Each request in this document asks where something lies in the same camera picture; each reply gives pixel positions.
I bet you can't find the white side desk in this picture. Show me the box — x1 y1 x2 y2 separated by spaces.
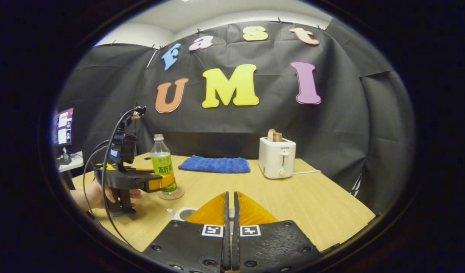
57 151 85 173

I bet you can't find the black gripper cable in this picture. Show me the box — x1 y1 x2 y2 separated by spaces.
101 107 146 245
82 140 110 219

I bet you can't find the round wooden coaster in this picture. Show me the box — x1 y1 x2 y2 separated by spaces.
157 187 185 201

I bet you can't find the monitor stand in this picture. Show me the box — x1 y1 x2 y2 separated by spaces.
58 147 72 166

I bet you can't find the white ceramic teacup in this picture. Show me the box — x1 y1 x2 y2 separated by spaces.
167 207 198 222

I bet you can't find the black backdrop cloth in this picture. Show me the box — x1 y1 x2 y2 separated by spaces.
55 18 415 215

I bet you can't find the white toaster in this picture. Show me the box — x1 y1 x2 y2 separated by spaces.
258 136 297 180

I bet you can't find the computer monitor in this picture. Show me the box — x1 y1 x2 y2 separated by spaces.
53 108 75 147

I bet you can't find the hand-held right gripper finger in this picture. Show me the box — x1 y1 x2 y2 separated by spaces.
143 191 232 273
232 191 324 273

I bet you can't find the green label water bottle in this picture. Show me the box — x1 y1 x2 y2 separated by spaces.
150 133 178 194

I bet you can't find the blue towel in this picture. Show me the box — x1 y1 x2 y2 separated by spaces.
178 155 251 174

